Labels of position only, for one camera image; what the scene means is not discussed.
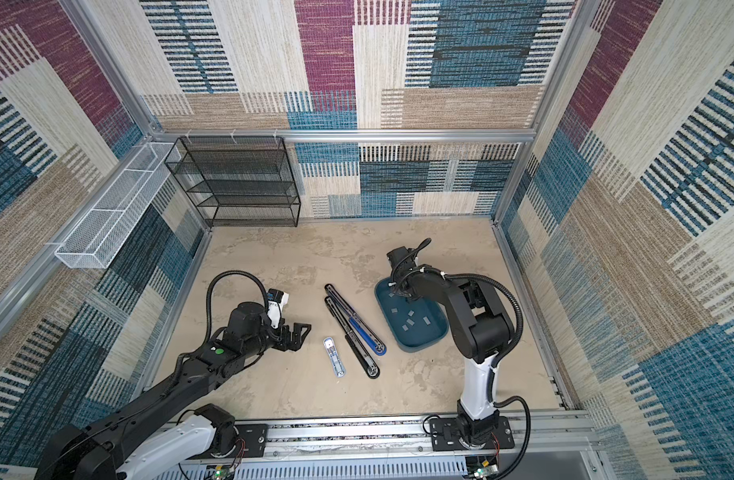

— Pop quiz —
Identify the black stapler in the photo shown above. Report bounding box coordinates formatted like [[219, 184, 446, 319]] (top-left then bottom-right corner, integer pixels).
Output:
[[324, 296, 380, 379]]

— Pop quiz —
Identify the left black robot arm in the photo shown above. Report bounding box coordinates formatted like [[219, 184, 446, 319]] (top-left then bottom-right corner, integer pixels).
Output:
[[35, 287, 312, 479]]

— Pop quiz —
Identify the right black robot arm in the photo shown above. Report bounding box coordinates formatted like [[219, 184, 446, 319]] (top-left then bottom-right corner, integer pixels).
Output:
[[387, 238, 524, 448]]

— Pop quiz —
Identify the teal plastic tray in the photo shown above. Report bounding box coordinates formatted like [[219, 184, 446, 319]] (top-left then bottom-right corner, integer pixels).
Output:
[[374, 278, 449, 353]]

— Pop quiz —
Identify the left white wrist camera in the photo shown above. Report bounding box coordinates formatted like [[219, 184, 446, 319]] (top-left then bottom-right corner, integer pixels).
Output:
[[267, 288, 289, 329]]

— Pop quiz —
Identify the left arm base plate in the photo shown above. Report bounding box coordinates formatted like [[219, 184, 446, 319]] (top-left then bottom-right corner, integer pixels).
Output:
[[225, 423, 269, 460]]

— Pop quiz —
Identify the black wire mesh shelf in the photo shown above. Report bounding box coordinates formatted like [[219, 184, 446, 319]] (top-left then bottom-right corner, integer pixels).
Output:
[[164, 136, 301, 228]]

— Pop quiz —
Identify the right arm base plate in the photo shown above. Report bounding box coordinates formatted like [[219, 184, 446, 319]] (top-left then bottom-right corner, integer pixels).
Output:
[[424, 415, 515, 451]]

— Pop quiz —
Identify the white wire mesh basket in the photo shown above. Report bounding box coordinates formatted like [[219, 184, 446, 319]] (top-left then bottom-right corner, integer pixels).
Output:
[[54, 142, 173, 269]]

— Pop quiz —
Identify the aluminium mounting rail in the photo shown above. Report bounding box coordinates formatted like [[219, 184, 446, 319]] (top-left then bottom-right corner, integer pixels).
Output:
[[150, 410, 614, 479]]

